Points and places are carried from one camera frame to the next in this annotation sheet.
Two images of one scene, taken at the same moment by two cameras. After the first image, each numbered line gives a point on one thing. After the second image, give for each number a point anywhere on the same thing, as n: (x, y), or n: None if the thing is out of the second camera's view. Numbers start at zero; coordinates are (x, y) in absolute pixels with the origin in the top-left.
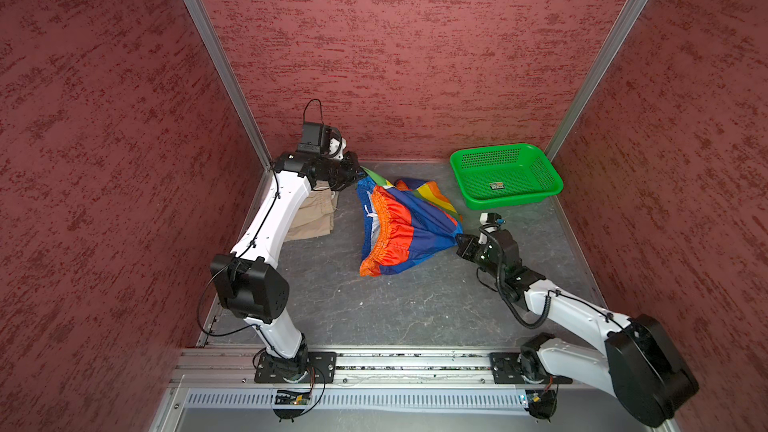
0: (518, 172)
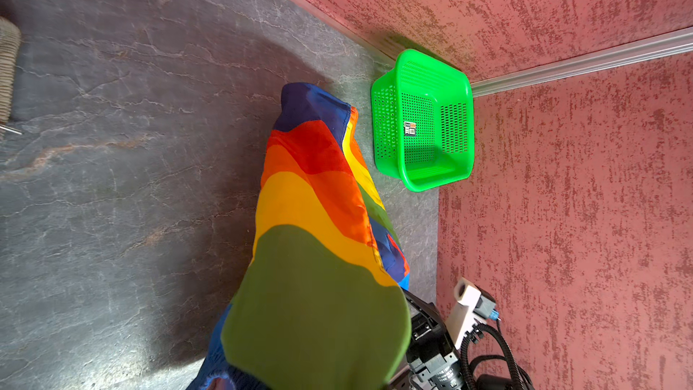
0: (423, 122)
